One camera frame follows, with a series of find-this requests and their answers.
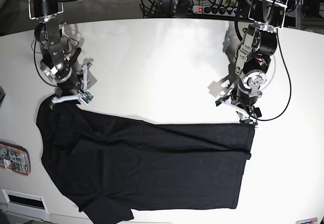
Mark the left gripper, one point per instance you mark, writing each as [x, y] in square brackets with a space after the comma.
[242, 104]

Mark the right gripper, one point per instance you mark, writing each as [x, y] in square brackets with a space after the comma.
[71, 92]

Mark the black T-shirt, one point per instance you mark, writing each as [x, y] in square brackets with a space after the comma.
[109, 166]

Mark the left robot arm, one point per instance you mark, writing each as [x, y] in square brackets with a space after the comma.
[256, 24]

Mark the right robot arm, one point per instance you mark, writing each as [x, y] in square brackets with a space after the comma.
[58, 66]

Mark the orange clear parts case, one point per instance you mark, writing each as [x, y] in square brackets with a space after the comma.
[15, 158]

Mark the white power strip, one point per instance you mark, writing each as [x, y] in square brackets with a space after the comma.
[215, 10]

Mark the red white box corner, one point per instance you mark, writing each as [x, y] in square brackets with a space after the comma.
[308, 221]

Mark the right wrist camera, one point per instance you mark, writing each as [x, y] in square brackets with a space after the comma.
[86, 97]

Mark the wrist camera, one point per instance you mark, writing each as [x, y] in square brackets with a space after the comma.
[219, 101]
[86, 97]

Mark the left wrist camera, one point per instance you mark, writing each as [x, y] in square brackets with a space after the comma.
[219, 101]

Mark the white table cable grommet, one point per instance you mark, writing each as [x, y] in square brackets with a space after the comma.
[27, 200]

